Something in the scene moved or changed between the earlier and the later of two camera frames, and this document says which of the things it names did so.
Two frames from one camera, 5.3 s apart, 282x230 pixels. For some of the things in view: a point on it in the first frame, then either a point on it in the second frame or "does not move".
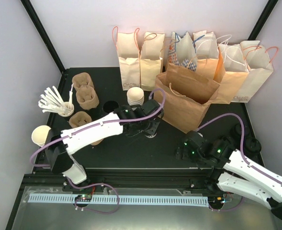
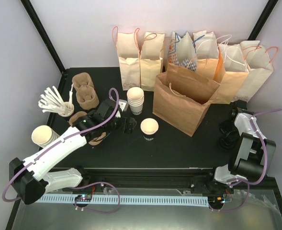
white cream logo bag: [260, 68] does not move
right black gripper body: [196, 156] to [229, 130]
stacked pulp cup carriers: [85, 91] does not move
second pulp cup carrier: [80, 118] does not move
